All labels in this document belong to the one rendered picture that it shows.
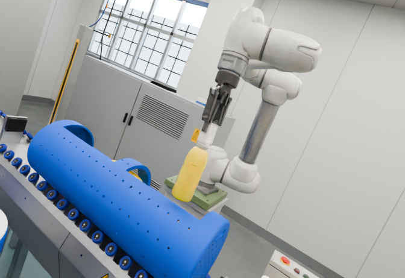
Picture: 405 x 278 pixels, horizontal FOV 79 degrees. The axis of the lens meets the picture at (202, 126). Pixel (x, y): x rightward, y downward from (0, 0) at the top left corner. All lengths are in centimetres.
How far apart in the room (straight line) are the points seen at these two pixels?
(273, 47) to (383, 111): 300
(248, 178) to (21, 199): 111
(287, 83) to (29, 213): 130
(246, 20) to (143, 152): 236
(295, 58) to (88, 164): 81
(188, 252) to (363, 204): 311
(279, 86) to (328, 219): 269
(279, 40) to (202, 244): 63
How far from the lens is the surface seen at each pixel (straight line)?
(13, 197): 141
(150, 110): 291
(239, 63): 78
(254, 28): 79
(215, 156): 149
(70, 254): 115
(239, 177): 148
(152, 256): 86
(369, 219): 378
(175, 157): 272
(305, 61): 79
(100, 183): 98
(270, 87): 131
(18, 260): 187
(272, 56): 78
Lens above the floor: 160
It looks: 7 degrees down
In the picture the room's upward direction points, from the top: 23 degrees clockwise
